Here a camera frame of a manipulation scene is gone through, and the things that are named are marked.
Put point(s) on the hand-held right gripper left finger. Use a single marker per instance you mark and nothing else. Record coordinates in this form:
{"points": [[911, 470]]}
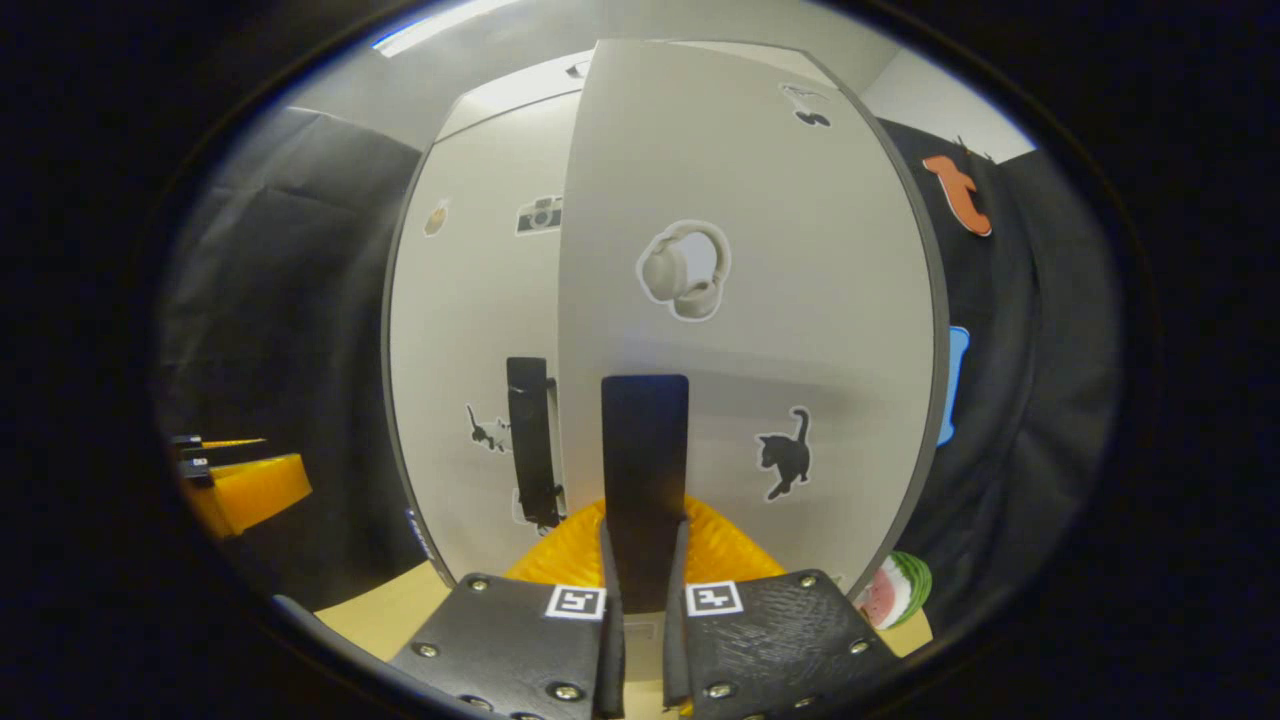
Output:
{"points": [[611, 660]]}

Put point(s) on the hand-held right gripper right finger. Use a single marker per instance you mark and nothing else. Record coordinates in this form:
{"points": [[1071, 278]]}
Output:
{"points": [[676, 660]]}

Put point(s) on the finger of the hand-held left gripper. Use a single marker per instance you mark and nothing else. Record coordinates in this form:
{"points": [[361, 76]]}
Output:
{"points": [[215, 448], [255, 490]]}

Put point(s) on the cabinet door with headphone sticker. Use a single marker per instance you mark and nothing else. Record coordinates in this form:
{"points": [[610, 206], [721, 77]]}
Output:
{"points": [[800, 300]]}

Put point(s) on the cabinet door with camera sticker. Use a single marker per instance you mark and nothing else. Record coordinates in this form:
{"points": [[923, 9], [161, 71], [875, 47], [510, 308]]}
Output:
{"points": [[460, 330]]}

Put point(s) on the toy watermelon slice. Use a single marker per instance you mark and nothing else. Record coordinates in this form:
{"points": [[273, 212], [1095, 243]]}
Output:
{"points": [[895, 590]]}

